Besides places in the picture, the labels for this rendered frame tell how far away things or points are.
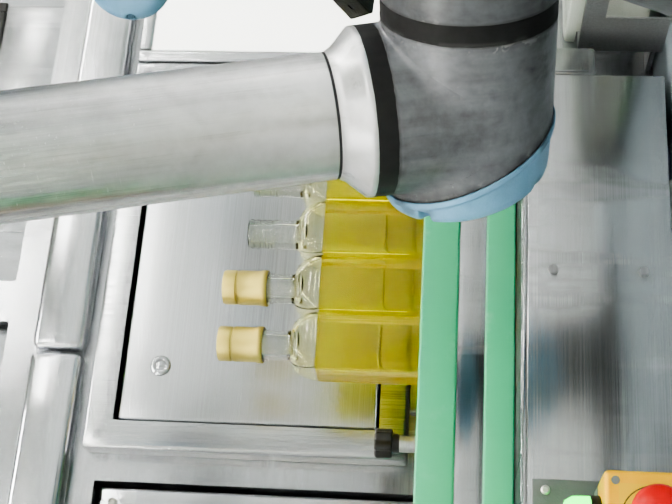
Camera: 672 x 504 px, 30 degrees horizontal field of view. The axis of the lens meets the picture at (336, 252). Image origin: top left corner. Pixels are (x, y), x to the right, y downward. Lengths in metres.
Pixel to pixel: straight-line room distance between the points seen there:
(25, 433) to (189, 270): 0.25
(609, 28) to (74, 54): 0.69
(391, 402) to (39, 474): 0.37
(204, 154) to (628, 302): 0.42
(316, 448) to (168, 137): 0.58
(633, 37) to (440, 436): 0.42
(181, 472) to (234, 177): 0.59
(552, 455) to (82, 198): 0.43
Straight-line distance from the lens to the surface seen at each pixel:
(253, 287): 1.22
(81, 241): 1.44
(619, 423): 1.03
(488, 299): 1.07
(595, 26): 1.18
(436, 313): 1.07
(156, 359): 1.36
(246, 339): 1.20
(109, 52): 1.55
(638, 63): 1.28
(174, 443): 1.33
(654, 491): 0.92
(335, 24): 1.52
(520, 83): 0.80
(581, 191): 1.10
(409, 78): 0.80
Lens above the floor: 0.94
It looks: 5 degrees up
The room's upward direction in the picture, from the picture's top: 88 degrees counter-clockwise
